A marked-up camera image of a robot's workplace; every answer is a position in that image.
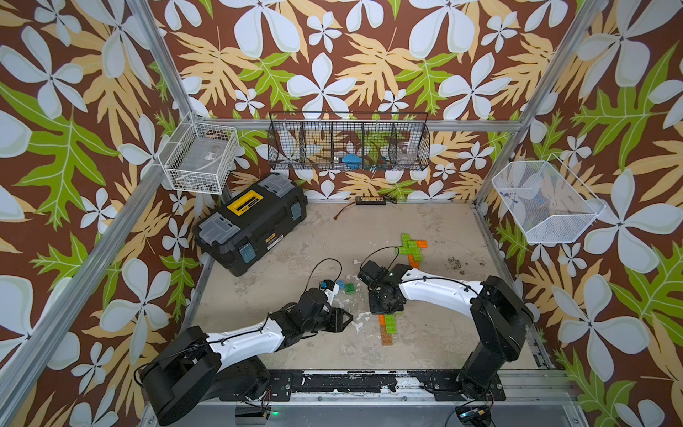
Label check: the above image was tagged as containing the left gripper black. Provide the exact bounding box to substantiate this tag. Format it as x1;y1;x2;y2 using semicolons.
301;305;355;333

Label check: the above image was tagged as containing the lime lego brick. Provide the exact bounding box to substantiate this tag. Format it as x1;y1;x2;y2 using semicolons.
383;314;398;336
399;233;429;264
398;241;422;256

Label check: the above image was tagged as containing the tan lego brick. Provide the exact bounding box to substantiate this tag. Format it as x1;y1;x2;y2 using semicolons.
381;325;393;346

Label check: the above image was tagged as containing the orange lego brick long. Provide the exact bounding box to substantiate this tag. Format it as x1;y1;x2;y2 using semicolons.
408;255;420;269

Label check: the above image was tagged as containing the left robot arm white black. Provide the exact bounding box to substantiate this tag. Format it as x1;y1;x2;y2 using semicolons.
139;286;354;426

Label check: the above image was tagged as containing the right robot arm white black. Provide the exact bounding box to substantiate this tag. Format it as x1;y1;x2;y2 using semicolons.
359;262;533;400

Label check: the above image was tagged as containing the black power strip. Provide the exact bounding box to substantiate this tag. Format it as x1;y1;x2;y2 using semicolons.
355;196;387;206

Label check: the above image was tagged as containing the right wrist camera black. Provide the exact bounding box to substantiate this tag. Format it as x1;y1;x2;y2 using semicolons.
358;261;389;290

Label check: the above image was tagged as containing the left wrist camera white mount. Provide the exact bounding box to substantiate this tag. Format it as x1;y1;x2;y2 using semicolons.
319;279;341;305

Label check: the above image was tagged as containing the black toolbox yellow handle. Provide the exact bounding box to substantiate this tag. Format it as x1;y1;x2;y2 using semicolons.
193;173;308;277

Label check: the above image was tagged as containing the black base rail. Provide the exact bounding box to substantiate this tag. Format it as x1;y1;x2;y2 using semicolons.
219;368;506;402

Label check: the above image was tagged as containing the black wire basket centre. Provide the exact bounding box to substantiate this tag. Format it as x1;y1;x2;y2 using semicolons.
266;111;431;172

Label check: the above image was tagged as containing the white wire basket right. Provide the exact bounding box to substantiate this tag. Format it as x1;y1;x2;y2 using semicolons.
492;155;607;246

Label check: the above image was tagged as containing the white wire basket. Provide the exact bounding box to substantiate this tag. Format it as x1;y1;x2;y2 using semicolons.
492;155;607;246
160;113;240;197

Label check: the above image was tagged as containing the white wire basket left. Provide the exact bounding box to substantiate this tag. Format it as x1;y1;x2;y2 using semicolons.
160;113;240;197

